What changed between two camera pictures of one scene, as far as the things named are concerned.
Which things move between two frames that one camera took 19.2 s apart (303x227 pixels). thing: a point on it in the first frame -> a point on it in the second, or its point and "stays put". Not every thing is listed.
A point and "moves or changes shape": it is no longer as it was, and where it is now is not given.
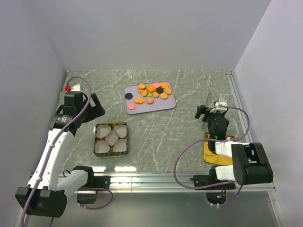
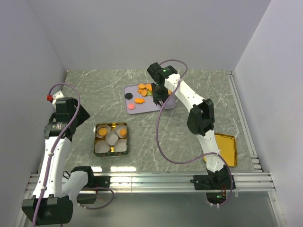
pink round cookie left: [131, 106] stays put
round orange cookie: [164, 95] moves or changes shape
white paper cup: [102, 130] stays put
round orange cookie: [168, 91] moves or changes shape
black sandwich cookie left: [128, 96] stays put
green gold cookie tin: [111, 139] stays put
